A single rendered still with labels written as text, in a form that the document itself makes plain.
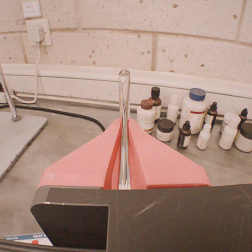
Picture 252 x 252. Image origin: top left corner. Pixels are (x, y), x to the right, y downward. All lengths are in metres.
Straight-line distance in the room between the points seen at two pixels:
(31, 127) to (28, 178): 0.17
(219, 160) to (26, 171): 0.45
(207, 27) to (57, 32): 0.44
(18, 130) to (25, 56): 0.30
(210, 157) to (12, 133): 0.52
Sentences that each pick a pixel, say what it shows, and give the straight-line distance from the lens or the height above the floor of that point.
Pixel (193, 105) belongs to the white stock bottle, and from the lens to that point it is 0.51.
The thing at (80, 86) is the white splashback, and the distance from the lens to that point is 0.65.
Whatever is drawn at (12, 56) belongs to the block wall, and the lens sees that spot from 0.81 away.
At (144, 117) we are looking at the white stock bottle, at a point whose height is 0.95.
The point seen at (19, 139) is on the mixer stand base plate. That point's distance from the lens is 0.57.
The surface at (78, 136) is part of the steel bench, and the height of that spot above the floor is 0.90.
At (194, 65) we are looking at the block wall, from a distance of 0.60.
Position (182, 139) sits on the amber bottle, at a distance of 0.49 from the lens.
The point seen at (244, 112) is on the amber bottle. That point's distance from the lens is 0.60.
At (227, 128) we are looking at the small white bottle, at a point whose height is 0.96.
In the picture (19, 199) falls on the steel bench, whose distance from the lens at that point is 0.44.
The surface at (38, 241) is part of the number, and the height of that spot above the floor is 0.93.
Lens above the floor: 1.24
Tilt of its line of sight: 38 degrees down
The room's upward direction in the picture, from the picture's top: straight up
